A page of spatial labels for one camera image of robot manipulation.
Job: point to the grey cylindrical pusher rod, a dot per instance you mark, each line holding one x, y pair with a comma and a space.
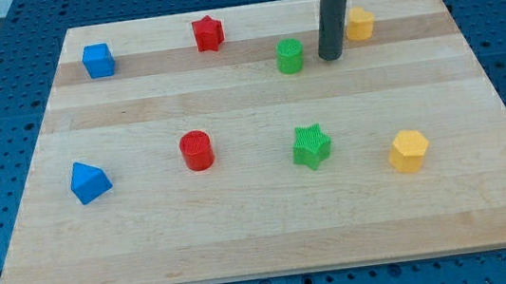
331, 29

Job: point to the green cylinder block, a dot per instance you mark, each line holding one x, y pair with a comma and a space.
289, 56

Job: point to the red star block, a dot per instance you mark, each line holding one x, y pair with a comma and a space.
208, 33

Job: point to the green star block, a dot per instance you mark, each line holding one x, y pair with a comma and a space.
311, 146

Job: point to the yellow heart block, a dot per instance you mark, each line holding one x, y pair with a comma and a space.
360, 25

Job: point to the yellow hexagon block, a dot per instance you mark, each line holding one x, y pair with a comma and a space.
407, 151

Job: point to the red cylinder block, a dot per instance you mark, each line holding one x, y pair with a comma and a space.
197, 151

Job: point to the wooden board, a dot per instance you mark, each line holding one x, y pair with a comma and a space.
254, 213

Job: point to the blue cube block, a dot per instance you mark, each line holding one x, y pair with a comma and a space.
98, 61

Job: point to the blue triangle block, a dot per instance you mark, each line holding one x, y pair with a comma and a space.
88, 182

